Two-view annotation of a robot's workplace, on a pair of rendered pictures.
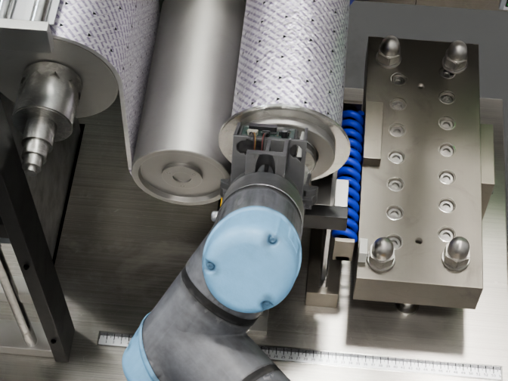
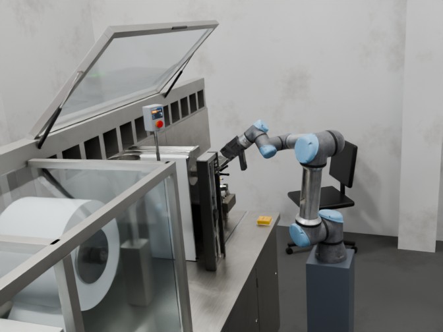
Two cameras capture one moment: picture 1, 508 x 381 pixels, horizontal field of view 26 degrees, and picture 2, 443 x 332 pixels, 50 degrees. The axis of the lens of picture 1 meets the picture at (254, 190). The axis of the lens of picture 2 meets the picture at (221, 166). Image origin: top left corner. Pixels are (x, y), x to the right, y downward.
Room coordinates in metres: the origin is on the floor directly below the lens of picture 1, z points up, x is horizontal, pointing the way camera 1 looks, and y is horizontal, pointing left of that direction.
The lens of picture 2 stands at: (0.08, 2.35, 2.02)
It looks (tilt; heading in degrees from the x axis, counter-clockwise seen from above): 17 degrees down; 284
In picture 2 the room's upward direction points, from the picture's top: 4 degrees counter-clockwise
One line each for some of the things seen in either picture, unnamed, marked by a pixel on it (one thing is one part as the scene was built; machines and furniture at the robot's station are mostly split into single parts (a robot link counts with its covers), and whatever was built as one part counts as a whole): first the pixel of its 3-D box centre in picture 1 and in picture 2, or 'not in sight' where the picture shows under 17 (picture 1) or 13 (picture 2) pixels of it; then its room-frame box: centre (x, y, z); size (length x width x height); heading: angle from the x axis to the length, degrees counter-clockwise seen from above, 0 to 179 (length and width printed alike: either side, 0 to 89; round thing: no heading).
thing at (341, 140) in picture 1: (283, 145); not in sight; (0.70, -0.03, 1.25); 0.15 x 0.01 x 0.15; 85
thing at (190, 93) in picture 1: (194, 93); not in sight; (0.83, 0.07, 1.17); 0.26 x 0.12 x 0.12; 175
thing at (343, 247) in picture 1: (349, 178); not in sight; (0.81, -0.13, 1.01); 0.23 x 0.03 x 0.05; 175
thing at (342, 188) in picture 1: (341, 199); not in sight; (0.70, -0.11, 1.13); 0.04 x 0.02 x 0.03; 175
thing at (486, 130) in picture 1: (481, 175); not in sight; (0.85, -0.32, 0.96); 0.10 x 0.03 x 0.11; 175
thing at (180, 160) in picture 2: not in sight; (161, 207); (0.89, 0.28, 1.17); 0.34 x 0.05 x 0.54; 175
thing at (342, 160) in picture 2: not in sight; (321, 198); (0.17, -1.64, 0.49); 0.62 x 0.62 x 0.98
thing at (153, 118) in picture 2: not in sight; (155, 117); (0.78, 0.51, 1.66); 0.07 x 0.07 x 0.10; 59
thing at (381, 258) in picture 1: (382, 250); not in sight; (0.68, -0.16, 1.05); 0.04 x 0.04 x 0.04
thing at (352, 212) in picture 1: (348, 173); not in sight; (0.81, -0.13, 1.03); 0.21 x 0.04 x 0.03; 175
